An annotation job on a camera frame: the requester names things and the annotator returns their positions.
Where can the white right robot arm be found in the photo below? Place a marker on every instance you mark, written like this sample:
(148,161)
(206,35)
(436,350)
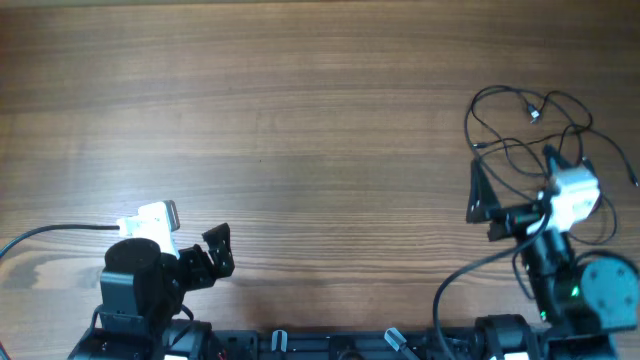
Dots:
(583,297)

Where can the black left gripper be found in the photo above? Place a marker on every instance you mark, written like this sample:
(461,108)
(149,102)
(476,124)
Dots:
(205,274)

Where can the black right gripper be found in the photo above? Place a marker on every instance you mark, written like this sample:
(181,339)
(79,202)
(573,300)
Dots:
(485,202)

